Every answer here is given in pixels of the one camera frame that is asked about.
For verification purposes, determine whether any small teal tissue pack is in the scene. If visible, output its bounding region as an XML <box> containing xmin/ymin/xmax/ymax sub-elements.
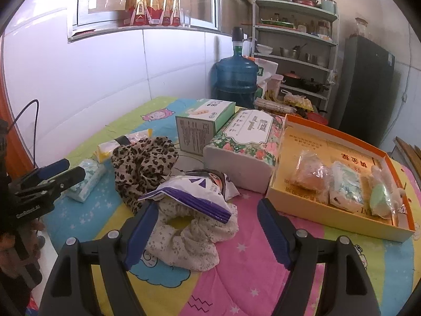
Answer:
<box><xmin>66</xmin><ymin>159</ymin><xmax>106</xmax><ymax>203</ymax></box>

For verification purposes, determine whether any yellow white taped packet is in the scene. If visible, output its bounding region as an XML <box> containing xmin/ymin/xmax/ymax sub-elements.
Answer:
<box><xmin>94</xmin><ymin>129</ymin><xmax>153</xmax><ymax>163</ymax></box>

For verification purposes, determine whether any leopard print scrunchie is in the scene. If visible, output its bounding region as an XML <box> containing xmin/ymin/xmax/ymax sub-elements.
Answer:
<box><xmin>111</xmin><ymin>136</ymin><xmax>179</xmax><ymax>214</ymax></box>

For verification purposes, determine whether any green white wipes pack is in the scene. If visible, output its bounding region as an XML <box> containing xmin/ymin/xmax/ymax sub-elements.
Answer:
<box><xmin>329</xmin><ymin>161</ymin><xmax>364</xmax><ymax>213</ymax></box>

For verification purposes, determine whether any green sponge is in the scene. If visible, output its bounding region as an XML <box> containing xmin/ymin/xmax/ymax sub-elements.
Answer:
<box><xmin>369</xmin><ymin>166</ymin><xmax>406</xmax><ymax>219</ymax></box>

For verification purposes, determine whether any white floral scrunchie cloth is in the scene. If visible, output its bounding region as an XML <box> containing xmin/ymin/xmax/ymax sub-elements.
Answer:
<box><xmin>146</xmin><ymin>198</ymin><xmax>239</xmax><ymax>272</ymax></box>

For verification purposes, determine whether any orange item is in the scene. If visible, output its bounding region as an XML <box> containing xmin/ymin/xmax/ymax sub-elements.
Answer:
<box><xmin>290</xmin><ymin>150</ymin><xmax>333</xmax><ymax>205</ymax></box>

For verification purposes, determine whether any purple white plastic pouch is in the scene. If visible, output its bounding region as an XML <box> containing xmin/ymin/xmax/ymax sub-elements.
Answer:
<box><xmin>138</xmin><ymin>169</ymin><xmax>239</xmax><ymax>224</ymax></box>

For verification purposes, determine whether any pink teddy bear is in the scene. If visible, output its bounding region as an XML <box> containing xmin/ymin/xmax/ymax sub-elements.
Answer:
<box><xmin>391</xmin><ymin>187</ymin><xmax>408</xmax><ymax>229</ymax></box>

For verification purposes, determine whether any person left hand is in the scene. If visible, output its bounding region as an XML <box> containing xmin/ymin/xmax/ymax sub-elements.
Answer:
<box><xmin>1</xmin><ymin>220</ymin><xmax>45</xmax><ymax>278</ymax></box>

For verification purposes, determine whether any orange cardboard box tray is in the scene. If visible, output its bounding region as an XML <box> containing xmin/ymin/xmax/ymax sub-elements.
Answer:
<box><xmin>266</xmin><ymin>115</ymin><xmax>415</xmax><ymax>243</ymax></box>

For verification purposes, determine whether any green white mask box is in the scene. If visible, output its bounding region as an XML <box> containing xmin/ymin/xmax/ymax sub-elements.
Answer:
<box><xmin>176</xmin><ymin>98</ymin><xmax>235</xmax><ymax>156</ymax></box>

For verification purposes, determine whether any floral tissue pack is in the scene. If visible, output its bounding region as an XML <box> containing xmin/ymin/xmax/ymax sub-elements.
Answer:
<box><xmin>203</xmin><ymin>109</ymin><xmax>284</xmax><ymax>193</ymax></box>

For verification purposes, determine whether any wooden cutting board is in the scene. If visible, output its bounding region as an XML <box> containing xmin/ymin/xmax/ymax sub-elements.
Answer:
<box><xmin>393</xmin><ymin>137</ymin><xmax>421</xmax><ymax>174</ymax></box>

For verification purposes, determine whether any red plastic basket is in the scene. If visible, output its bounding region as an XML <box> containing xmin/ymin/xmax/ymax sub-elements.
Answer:
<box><xmin>307</xmin><ymin>112</ymin><xmax>329</xmax><ymax>126</ymax></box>

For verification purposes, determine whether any egg tray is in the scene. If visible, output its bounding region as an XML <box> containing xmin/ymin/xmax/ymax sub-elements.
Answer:
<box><xmin>283</xmin><ymin>92</ymin><xmax>313</xmax><ymax>112</ymax></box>

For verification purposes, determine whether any black refrigerator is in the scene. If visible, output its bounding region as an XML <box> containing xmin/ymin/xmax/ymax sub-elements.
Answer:
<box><xmin>330</xmin><ymin>36</ymin><xmax>395</xmax><ymax>147</ymax></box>

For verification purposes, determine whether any pack of drink bottles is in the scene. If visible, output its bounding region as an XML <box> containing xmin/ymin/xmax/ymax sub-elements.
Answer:
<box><xmin>123</xmin><ymin>0</ymin><xmax>181</xmax><ymax>26</ymax></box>

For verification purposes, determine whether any blue water jug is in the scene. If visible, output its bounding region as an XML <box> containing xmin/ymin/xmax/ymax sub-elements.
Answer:
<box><xmin>211</xmin><ymin>26</ymin><xmax>258</xmax><ymax>109</ymax></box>

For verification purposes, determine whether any metal kitchen shelf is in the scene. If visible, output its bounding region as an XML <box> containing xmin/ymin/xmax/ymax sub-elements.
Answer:
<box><xmin>251</xmin><ymin>0</ymin><xmax>340</xmax><ymax>114</ymax></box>

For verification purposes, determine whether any glass jar on fridge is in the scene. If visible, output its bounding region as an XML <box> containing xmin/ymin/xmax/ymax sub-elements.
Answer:
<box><xmin>350</xmin><ymin>17</ymin><xmax>368</xmax><ymax>37</ymax></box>

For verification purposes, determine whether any black cable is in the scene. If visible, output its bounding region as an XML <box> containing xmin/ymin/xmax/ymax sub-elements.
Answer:
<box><xmin>6</xmin><ymin>98</ymin><xmax>40</xmax><ymax>169</ymax></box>

